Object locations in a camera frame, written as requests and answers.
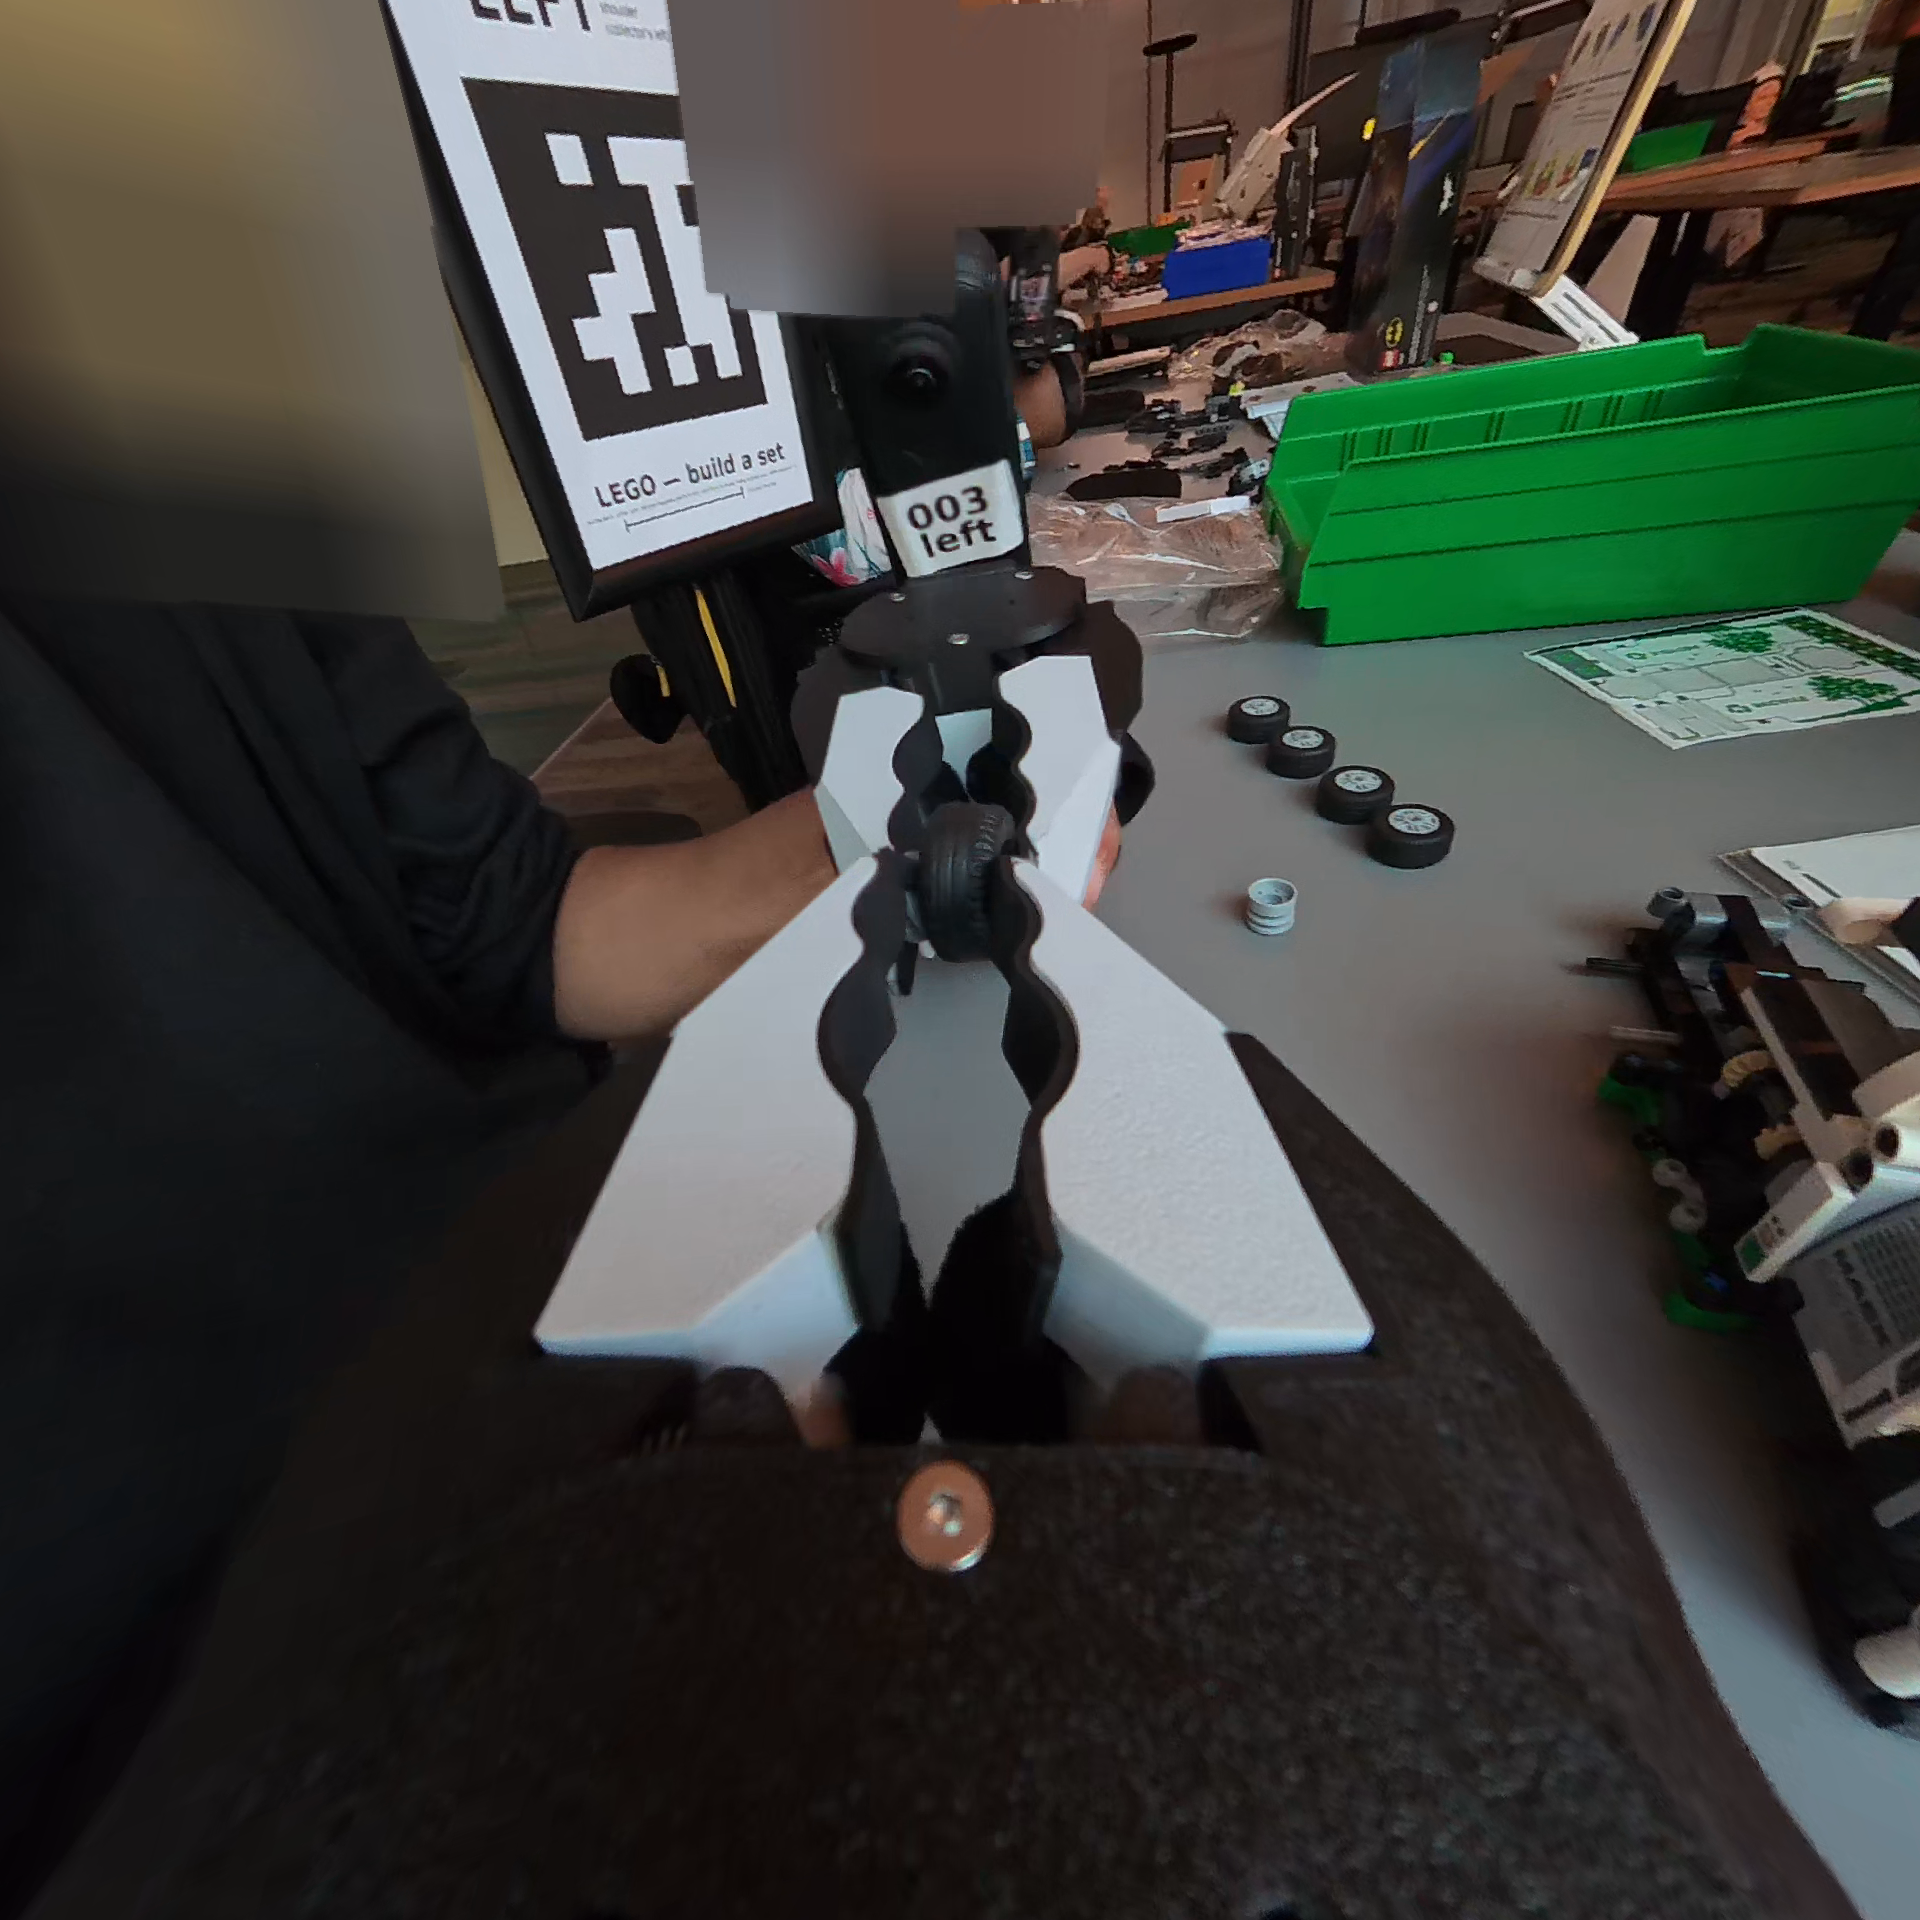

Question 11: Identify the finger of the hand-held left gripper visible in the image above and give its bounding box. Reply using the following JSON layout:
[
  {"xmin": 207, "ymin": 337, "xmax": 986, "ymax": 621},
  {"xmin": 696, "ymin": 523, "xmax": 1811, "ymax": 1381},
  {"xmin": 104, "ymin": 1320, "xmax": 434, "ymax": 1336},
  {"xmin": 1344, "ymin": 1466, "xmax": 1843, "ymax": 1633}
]
[
  {"xmin": 814, "ymin": 683, "xmax": 953, "ymax": 872},
  {"xmin": 972, "ymin": 657, "xmax": 1131, "ymax": 901}
]

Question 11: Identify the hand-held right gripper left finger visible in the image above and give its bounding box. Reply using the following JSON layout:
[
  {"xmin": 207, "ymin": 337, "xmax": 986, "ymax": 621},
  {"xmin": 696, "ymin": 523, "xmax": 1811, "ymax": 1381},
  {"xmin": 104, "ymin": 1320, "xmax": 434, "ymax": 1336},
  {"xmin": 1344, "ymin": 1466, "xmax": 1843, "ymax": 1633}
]
[{"xmin": 538, "ymin": 840, "xmax": 928, "ymax": 1418}]

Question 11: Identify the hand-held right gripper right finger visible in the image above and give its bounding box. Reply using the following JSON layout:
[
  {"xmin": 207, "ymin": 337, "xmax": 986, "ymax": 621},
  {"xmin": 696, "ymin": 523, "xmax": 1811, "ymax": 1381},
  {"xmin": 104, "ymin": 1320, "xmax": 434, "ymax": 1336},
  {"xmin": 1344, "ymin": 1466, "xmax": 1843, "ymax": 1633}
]
[{"xmin": 993, "ymin": 853, "xmax": 1377, "ymax": 1375}]

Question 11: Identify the dark tall toy set box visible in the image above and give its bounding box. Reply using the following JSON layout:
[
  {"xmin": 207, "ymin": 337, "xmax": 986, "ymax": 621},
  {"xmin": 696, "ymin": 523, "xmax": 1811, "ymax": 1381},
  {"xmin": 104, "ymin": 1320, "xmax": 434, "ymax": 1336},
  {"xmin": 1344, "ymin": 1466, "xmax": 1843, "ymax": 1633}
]
[{"xmin": 1334, "ymin": 29, "xmax": 1488, "ymax": 379}]

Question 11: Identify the person's left hand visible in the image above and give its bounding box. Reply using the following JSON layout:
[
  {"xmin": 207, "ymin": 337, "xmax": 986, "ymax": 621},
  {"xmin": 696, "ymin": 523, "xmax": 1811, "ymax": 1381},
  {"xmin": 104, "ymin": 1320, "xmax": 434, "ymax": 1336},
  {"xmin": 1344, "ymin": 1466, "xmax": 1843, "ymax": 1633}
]
[{"xmin": 738, "ymin": 792, "xmax": 1131, "ymax": 966}]

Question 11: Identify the black sign stand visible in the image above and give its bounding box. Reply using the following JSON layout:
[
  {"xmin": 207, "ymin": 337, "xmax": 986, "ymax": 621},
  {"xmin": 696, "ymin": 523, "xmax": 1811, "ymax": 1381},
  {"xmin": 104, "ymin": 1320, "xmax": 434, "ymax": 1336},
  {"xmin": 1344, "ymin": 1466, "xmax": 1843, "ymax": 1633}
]
[{"xmin": 609, "ymin": 561, "xmax": 845, "ymax": 815}]

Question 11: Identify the clear plastic bag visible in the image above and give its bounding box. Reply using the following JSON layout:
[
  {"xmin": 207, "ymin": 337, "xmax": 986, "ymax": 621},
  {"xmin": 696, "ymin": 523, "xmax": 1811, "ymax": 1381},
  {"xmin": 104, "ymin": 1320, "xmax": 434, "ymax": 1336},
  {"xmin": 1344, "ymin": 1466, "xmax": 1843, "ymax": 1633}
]
[
  {"xmin": 1183, "ymin": 300, "xmax": 1359, "ymax": 391},
  {"xmin": 1034, "ymin": 486, "xmax": 1285, "ymax": 645}
]

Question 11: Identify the pile of black toy parts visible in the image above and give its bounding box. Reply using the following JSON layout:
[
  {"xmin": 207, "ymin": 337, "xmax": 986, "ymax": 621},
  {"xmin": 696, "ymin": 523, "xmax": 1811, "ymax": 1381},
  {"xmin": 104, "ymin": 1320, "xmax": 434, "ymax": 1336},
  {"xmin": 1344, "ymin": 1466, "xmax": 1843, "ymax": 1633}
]
[{"xmin": 1066, "ymin": 367, "xmax": 1280, "ymax": 505}]

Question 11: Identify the blue storage box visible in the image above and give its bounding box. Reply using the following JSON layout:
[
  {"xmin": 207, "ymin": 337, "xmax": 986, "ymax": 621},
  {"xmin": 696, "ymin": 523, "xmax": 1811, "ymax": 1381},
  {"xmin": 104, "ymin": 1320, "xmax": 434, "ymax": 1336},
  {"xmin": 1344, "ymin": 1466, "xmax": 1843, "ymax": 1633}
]
[{"xmin": 1164, "ymin": 241, "xmax": 1280, "ymax": 300}]

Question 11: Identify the black floor lamp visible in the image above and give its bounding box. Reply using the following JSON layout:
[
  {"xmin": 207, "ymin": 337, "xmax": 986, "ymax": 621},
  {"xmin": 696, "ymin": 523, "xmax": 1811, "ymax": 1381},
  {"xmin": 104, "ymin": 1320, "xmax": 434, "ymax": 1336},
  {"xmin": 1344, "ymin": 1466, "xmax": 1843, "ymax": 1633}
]
[{"xmin": 1141, "ymin": 39, "xmax": 1204, "ymax": 223}]

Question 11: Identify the black framed marker sign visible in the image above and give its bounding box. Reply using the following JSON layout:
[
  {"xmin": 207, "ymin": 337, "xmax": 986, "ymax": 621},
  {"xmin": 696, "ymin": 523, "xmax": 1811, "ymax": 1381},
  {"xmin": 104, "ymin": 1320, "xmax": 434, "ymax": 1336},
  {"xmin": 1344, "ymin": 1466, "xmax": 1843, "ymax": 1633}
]
[{"xmin": 381, "ymin": 0, "xmax": 838, "ymax": 621}]

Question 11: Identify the green plastic bin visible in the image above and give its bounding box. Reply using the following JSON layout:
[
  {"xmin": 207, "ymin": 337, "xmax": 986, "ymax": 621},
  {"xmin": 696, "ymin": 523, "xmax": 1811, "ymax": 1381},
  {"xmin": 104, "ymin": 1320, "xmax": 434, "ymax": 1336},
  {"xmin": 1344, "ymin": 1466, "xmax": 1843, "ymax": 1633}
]
[
  {"xmin": 1267, "ymin": 383, "xmax": 1920, "ymax": 645},
  {"xmin": 1280, "ymin": 320, "xmax": 1920, "ymax": 456}
]

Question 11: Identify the partly built toy truck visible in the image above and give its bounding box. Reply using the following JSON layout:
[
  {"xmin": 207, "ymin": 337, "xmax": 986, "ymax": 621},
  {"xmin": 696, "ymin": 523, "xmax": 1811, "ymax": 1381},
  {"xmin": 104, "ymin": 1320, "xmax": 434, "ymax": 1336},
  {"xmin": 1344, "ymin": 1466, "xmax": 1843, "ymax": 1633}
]
[{"xmin": 1581, "ymin": 889, "xmax": 1920, "ymax": 1729}]

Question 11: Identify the white clipboard stand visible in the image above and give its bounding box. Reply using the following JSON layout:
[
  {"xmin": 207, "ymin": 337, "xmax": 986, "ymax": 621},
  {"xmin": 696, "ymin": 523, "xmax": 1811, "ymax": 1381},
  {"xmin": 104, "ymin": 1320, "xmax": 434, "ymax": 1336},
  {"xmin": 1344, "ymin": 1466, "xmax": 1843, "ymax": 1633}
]
[{"xmin": 1527, "ymin": 275, "xmax": 1639, "ymax": 350}]

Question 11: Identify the green white sticker sheet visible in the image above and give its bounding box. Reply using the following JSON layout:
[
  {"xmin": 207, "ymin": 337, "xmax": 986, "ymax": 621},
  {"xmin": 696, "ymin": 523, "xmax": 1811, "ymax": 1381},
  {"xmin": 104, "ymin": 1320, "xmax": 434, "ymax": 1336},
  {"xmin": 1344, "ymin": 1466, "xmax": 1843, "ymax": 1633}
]
[{"xmin": 1527, "ymin": 609, "xmax": 1920, "ymax": 754}]

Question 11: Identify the wooden clipboard with instruction sheet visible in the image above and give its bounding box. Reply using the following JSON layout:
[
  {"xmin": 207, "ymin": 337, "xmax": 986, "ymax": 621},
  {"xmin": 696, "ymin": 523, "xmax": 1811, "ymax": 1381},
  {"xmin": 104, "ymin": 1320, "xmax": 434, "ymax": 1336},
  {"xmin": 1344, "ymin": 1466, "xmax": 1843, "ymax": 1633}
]
[{"xmin": 1475, "ymin": 0, "xmax": 1707, "ymax": 294}]

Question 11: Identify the instruction booklet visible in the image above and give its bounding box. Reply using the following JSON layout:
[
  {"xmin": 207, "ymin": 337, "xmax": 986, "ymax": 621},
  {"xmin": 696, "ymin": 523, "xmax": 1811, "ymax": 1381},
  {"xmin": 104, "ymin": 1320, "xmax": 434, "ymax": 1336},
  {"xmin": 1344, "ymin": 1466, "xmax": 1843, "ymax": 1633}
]
[{"xmin": 1721, "ymin": 824, "xmax": 1920, "ymax": 1009}]

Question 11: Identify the wooden workbench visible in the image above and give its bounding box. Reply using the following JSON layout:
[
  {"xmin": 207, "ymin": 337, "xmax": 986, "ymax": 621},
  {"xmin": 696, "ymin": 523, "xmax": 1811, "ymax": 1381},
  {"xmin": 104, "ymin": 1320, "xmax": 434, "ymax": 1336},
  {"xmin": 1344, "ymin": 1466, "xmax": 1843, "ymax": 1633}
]
[{"xmin": 1593, "ymin": 144, "xmax": 1920, "ymax": 342}]

